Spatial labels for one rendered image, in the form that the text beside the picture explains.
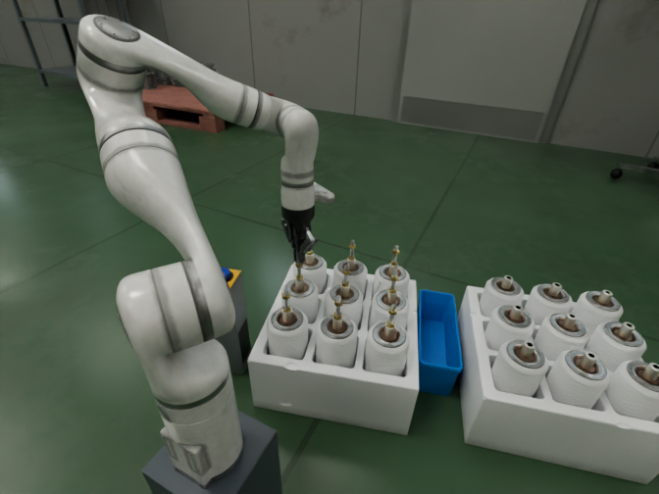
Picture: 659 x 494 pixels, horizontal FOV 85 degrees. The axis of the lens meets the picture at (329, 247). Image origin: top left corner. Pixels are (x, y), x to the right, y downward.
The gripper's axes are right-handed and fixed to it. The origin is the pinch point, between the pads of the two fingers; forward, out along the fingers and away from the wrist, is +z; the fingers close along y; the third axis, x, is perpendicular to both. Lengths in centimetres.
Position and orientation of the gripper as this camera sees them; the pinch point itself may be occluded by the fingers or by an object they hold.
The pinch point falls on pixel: (299, 255)
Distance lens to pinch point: 89.0
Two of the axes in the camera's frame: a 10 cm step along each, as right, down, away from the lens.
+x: 8.1, -3.0, 5.0
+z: -0.3, 8.4, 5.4
